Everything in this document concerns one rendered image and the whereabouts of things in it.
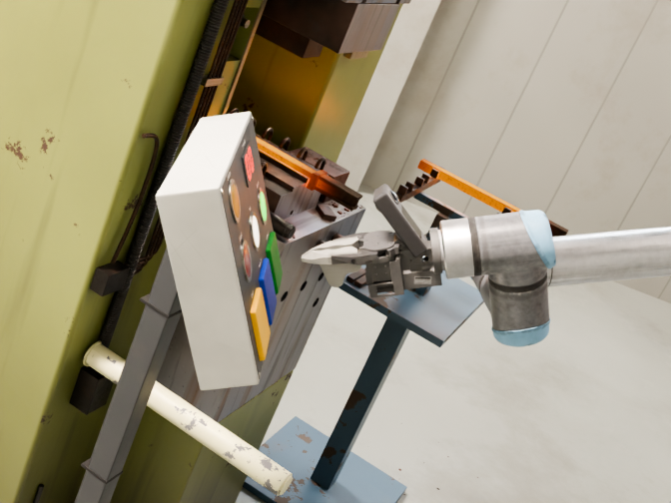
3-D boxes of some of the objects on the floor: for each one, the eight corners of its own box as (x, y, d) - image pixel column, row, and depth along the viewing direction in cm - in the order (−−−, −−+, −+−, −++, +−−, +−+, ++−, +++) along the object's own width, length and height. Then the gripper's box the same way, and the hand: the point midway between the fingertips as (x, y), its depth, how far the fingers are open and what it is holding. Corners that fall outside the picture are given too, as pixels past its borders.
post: (29, 717, 181) (218, 219, 139) (13, 731, 177) (202, 224, 136) (13, 704, 182) (196, 206, 140) (-3, 718, 178) (180, 211, 137)
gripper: (445, 292, 147) (306, 308, 149) (441, 267, 155) (310, 282, 157) (439, 241, 143) (297, 257, 145) (435, 218, 152) (301, 234, 154)
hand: (309, 252), depth 150 cm, fingers closed
